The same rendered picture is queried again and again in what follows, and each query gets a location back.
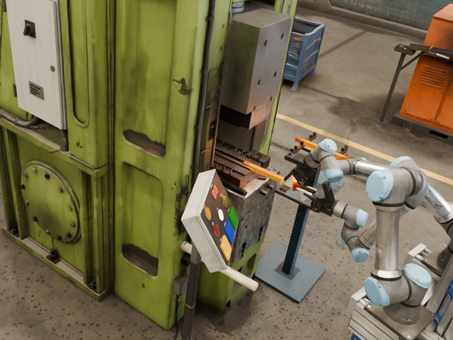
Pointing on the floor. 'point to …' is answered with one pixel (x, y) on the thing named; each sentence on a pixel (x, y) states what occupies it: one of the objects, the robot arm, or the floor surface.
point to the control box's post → (191, 293)
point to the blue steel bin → (303, 50)
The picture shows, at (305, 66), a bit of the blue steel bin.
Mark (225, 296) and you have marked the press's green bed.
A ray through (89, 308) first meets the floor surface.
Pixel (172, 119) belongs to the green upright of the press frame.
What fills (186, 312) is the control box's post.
